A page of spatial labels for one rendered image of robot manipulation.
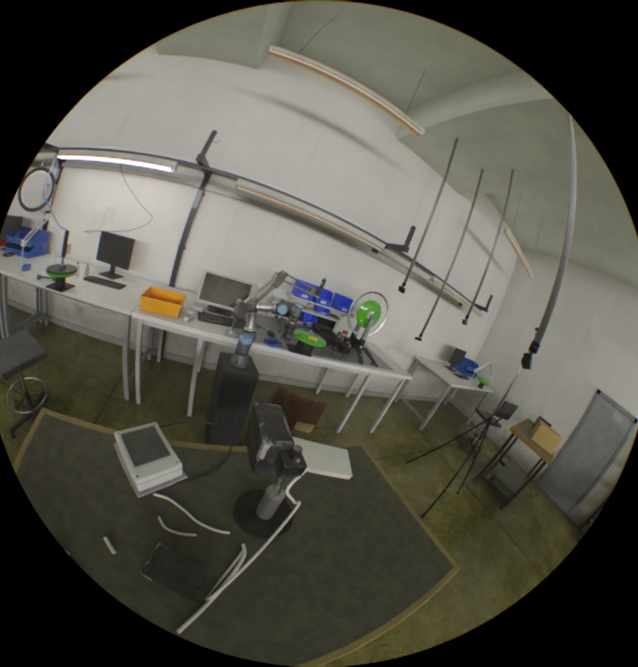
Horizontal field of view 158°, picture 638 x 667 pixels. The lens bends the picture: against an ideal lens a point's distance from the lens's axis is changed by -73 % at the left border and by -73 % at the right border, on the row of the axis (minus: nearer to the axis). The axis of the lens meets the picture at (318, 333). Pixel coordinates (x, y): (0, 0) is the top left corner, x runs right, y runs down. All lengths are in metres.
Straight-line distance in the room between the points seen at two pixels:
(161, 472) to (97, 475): 0.22
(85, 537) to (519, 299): 6.32
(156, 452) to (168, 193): 2.46
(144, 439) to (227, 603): 0.48
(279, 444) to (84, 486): 0.57
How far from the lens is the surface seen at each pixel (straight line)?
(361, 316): 2.42
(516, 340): 5.68
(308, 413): 1.48
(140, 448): 0.72
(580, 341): 5.49
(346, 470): 0.93
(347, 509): 0.85
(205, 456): 0.81
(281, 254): 2.61
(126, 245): 2.55
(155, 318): 1.82
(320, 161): 2.85
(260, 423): 0.52
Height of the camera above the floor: 1.63
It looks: 16 degrees down
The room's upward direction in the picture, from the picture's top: 23 degrees clockwise
